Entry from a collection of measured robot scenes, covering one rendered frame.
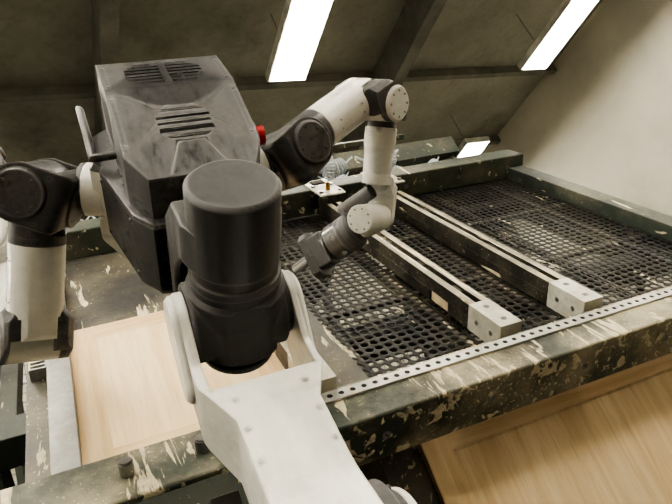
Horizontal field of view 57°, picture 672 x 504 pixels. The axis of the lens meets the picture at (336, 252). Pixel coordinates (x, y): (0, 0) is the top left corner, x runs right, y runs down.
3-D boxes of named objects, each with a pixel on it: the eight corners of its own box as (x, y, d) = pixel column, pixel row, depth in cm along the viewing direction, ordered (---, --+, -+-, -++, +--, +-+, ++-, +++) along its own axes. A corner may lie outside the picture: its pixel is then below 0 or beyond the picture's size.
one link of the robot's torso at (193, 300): (301, 290, 77) (270, 236, 86) (195, 315, 72) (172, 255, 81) (297, 359, 85) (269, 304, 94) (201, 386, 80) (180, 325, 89)
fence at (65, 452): (55, 496, 108) (50, 478, 106) (45, 283, 188) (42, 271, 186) (85, 486, 110) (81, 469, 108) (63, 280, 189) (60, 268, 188)
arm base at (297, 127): (345, 167, 115) (323, 109, 113) (293, 190, 108) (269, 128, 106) (300, 181, 127) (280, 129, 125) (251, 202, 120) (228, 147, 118)
